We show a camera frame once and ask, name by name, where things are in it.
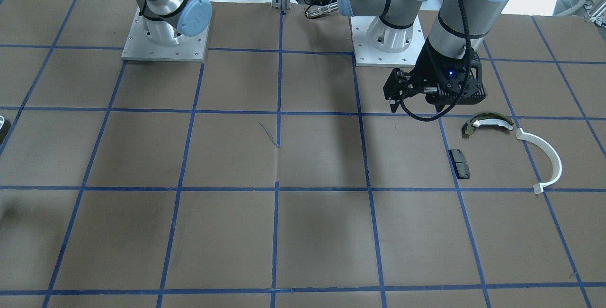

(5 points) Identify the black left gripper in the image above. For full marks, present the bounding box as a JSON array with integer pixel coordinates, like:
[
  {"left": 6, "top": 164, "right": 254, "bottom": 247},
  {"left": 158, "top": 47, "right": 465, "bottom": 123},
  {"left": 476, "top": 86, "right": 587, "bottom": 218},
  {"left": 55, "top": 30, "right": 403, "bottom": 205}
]
[{"left": 413, "top": 40, "right": 487, "bottom": 111}]

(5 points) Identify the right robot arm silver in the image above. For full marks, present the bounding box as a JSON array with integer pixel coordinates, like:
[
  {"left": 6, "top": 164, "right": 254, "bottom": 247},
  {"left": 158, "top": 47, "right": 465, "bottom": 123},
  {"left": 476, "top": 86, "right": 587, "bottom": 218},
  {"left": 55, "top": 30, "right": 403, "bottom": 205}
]
[{"left": 136, "top": 0, "right": 213, "bottom": 47}]

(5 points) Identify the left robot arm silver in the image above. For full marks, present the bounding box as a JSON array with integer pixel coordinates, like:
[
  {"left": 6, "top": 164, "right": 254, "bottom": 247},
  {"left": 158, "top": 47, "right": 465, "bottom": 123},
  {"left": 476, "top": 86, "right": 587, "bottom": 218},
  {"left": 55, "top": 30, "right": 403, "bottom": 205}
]
[{"left": 337, "top": 0, "right": 509, "bottom": 116}]

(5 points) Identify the green curved brake shoe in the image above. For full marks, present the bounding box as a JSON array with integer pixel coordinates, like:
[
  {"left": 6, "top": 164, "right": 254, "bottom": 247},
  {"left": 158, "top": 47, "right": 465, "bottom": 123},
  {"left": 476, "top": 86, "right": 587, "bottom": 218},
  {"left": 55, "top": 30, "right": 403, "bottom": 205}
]
[{"left": 461, "top": 111, "right": 515, "bottom": 136}]

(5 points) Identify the black brake pad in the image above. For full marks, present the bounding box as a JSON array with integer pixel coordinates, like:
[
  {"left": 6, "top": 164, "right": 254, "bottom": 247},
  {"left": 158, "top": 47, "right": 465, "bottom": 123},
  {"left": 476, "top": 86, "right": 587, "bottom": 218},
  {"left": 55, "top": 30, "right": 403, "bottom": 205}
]
[{"left": 449, "top": 149, "right": 470, "bottom": 179}]

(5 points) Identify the silver metal cylinder connector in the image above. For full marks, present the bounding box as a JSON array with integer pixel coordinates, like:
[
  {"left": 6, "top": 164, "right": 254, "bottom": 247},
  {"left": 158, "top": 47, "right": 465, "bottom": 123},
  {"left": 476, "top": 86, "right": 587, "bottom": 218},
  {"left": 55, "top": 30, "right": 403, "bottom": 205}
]
[{"left": 304, "top": 2, "right": 339, "bottom": 19}]

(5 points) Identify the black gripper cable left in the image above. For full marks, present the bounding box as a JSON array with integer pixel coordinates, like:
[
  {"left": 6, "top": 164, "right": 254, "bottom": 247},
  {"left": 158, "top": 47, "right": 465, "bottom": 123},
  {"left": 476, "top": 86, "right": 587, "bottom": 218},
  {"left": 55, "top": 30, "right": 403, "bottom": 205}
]
[{"left": 401, "top": 0, "right": 476, "bottom": 122}]

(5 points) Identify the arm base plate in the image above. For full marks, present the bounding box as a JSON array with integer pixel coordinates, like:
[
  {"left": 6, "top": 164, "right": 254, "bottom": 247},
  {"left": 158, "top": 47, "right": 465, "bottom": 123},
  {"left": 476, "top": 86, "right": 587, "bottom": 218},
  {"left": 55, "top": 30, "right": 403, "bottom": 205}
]
[
  {"left": 350, "top": 16, "right": 426, "bottom": 68},
  {"left": 121, "top": 8, "right": 210, "bottom": 62}
]

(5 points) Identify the white curved plastic bracket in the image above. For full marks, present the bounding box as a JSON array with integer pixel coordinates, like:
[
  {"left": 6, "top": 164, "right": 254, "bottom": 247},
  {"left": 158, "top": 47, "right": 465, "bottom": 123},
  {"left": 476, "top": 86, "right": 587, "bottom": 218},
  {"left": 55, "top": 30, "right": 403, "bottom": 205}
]
[{"left": 515, "top": 128, "right": 562, "bottom": 194}]

